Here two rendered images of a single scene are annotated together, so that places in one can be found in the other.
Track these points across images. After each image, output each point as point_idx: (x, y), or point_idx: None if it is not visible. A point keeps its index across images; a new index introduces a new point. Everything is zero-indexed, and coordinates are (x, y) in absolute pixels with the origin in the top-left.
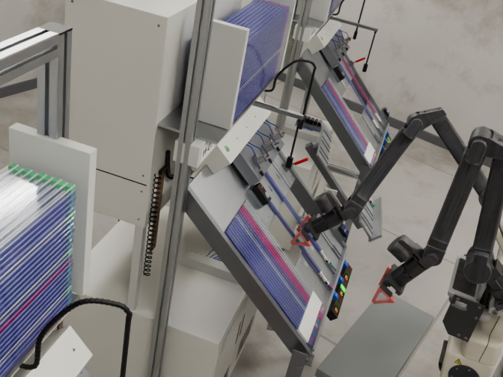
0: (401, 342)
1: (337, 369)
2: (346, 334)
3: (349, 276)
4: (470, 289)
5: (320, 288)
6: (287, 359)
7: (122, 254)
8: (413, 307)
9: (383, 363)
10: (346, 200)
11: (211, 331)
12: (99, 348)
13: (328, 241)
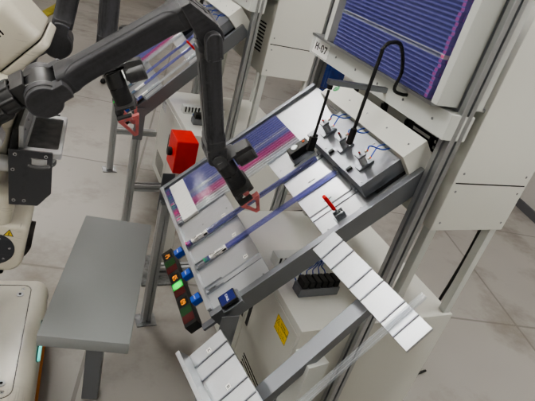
0: (78, 277)
1: (134, 229)
2: (143, 262)
3: (181, 310)
4: (41, 122)
5: (194, 231)
6: None
7: (366, 246)
8: (73, 334)
9: (91, 248)
10: (275, 370)
11: (245, 216)
12: None
13: (231, 277)
